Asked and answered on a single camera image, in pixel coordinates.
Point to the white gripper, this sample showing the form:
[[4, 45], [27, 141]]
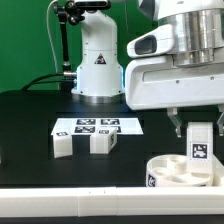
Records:
[[154, 83]]

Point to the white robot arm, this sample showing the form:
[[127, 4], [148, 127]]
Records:
[[178, 64]]

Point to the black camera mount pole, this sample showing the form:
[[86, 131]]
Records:
[[69, 13]]

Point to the white front fence rail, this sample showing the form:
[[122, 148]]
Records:
[[110, 201]]

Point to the white marker sheet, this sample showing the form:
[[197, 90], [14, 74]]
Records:
[[87, 126]]

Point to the black mounted camera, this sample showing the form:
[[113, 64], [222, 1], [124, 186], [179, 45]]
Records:
[[92, 4]]

